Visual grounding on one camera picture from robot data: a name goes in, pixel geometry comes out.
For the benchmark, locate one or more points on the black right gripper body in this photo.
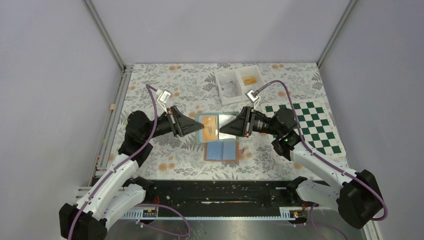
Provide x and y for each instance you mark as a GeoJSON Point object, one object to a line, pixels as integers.
{"type": "Point", "coordinates": [263, 124]}

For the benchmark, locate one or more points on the gold credit card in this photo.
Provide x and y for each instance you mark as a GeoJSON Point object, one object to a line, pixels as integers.
{"type": "Point", "coordinates": [249, 80]}

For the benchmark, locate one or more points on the green white chessboard mat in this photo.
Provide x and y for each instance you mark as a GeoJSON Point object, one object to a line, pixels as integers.
{"type": "Point", "coordinates": [315, 124]}

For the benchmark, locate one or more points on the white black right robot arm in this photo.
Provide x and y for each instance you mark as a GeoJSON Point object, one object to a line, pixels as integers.
{"type": "Point", "coordinates": [355, 195]}

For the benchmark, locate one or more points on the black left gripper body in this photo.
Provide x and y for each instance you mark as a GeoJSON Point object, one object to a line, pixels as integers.
{"type": "Point", "coordinates": [163, 126]}

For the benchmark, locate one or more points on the white two-compartment plastic bin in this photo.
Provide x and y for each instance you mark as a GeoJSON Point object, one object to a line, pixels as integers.
{"type": "Point", "coordinates": [236, 75]}

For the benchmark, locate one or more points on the floral tablecloth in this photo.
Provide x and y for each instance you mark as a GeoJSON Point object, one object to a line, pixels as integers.
{"type": "Point", "coordinates": [194, 91]}

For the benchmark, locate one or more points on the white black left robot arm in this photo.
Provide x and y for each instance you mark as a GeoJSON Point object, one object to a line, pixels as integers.
{"type": "Point", "coordinates": [102, 202]}

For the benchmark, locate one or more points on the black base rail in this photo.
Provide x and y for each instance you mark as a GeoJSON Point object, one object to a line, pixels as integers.
{"type": "Point", "coordinates": [216, 200]}

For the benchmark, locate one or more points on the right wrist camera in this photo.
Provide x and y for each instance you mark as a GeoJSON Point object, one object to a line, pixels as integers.
{"type": "Point", "coordinates": [253, 97]}

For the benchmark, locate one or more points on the white VIP credit card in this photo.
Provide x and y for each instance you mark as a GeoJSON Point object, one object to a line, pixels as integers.
{"type": "Point", "coordinates": [229, 89]}

